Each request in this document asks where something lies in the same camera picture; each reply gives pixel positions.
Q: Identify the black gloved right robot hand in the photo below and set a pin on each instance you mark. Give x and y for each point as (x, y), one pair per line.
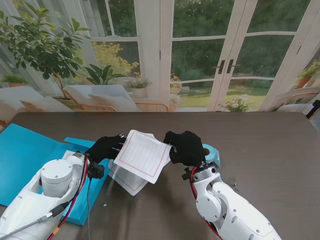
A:
(187, 150)

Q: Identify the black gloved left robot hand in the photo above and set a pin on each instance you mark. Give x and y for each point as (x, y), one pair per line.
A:
(105, 148)

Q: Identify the light blue label roll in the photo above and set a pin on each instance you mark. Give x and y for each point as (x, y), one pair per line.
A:
(212, 155)

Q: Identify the blue plastic file box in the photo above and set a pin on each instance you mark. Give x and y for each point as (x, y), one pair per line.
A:
(25, 155)

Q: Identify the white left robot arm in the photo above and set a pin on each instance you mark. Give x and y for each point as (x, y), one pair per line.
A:
(37, 200)

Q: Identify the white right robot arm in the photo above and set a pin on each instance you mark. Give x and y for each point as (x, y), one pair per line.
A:
(230, 207)

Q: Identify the small dark debris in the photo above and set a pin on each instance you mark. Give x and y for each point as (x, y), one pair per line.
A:
(235, 185)

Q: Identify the black stand at table edge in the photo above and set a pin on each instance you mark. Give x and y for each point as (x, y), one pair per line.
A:
(315, 107)

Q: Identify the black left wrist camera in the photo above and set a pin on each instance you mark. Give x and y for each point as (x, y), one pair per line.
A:
(96, 170)

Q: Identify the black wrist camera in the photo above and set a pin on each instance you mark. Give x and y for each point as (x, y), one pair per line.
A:
(96, 170)
(187, 174)

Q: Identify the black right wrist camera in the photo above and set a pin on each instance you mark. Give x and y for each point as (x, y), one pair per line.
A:
(187, 174)

